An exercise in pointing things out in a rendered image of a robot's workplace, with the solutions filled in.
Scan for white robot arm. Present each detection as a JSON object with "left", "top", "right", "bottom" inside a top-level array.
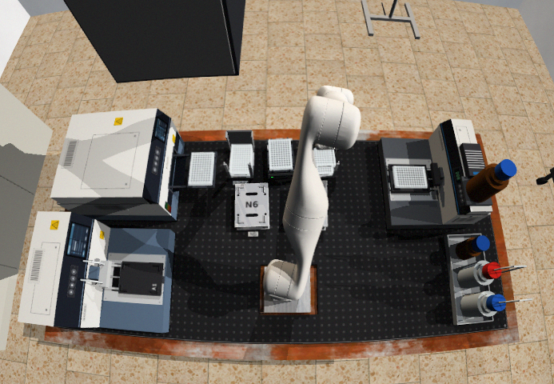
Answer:
[{"left": 263, "top": 86, "right": 361, "bottom": 301}]

